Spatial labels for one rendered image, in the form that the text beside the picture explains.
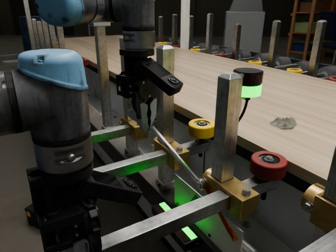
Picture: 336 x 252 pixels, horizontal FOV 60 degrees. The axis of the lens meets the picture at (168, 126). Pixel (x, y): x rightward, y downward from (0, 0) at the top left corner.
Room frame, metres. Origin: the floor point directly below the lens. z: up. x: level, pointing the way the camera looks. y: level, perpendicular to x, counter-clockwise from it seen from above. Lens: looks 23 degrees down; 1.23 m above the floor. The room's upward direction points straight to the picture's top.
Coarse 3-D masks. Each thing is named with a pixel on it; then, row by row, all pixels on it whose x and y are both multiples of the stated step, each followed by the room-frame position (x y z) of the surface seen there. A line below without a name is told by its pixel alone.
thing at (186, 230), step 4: (160, 204) 0.68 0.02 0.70; (164, 204) 0.68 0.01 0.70; (164, 208) 0.66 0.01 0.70; (168, 208) 0.66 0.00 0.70; (184, 228) 0.58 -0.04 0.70; (188, 228) 0.58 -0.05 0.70; (188, 232) 0.57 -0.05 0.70; (192, 232) 0.57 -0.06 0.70; (188, 236) 0.56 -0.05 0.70; (192, 236) 0.56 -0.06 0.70; (196, 236) 0.56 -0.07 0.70
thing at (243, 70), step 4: (236, 68) 0.60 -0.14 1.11; (240, 68) 0.60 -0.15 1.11; (244, 68) 0.60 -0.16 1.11; (248, 68) 0.60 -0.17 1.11; (252, 68) 0.60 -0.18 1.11; (256, 68) 0.60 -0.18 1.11; (240, 72) 0.57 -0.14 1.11; (244, 72) 0.56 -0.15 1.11; (248, 72) 0.56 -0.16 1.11; (252, 72) 0.56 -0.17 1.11; (256, 72) 0.56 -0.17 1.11; (260, 72) 0.57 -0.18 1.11; (260, 84) 0.57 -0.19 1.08; (240, 104) 0.56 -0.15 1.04; (244, 104) 0.59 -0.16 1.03; (240, 108) 0.56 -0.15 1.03; (244, 108) 0.59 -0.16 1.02; (240, 116) 0.58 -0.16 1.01
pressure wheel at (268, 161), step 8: (256, 152) 0.61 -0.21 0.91; (264, 152) 0.61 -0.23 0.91; (272, 152) 0.61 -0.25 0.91; (256, 160) 0.57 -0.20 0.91; (264, 160) 0.58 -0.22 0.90; (272, 160) 0.57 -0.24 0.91; (280, 160) 0.57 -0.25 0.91; (256, 168) 0.56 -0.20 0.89; (264, 168) 0.55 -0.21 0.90; (272, 168) 0.54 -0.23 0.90; (280, 168) 0.54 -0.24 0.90; (256, 176) 0.56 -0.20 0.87; (264, 176) 0.55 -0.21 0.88; (272, 176) 0.54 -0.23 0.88; (280, 176) 0.55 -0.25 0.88; (264, 192) 0.58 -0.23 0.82
